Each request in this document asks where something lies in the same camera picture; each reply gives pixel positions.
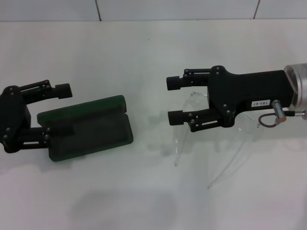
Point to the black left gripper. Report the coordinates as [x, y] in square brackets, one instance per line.
[12, 115]

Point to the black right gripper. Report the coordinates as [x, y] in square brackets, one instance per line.
[251, 88]

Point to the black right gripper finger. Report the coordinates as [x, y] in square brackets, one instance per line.
[177, 118]
[173, 83]

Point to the clear white glasses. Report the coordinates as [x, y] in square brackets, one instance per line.
[178, 143]

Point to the green glasses case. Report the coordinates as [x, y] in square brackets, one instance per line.
[100, 134]

